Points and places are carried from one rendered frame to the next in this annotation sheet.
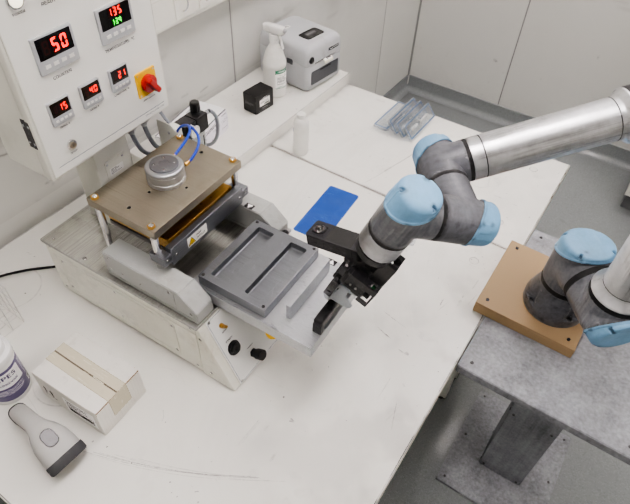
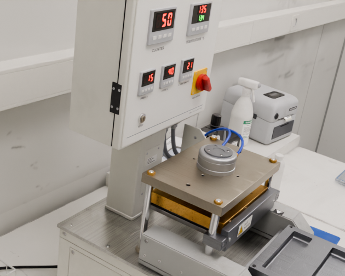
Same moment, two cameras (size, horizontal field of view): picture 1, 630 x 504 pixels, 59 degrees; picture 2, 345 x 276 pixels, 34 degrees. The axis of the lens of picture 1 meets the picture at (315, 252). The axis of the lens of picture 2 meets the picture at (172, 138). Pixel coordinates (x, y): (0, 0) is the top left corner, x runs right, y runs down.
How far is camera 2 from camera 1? 49 cm
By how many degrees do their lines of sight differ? 23
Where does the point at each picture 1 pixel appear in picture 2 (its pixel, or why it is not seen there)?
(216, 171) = (261, 167)
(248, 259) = (292, 259)
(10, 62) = (134, 23)
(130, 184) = (182, 167)
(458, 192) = not seen: outside the picture
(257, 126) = not seen: hidden behind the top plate
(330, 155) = (300, 200)
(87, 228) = (104, 220)
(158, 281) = (210, 266)
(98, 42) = (184, 32)
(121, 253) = (162, 237)
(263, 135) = not seen: hidden behind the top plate
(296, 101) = (258, 151)
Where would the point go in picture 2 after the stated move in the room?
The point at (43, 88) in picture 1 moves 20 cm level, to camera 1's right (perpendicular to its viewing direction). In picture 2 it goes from (143, 56) to (252, 72)
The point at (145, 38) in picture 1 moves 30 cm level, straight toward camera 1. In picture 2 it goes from (209, 41) to (265, 88)
